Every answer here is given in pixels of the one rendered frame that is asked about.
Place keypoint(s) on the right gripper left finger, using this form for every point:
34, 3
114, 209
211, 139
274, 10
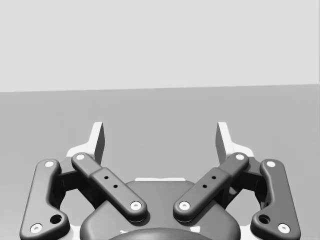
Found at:
107, 180

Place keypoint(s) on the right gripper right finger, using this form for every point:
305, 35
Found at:
212, 180

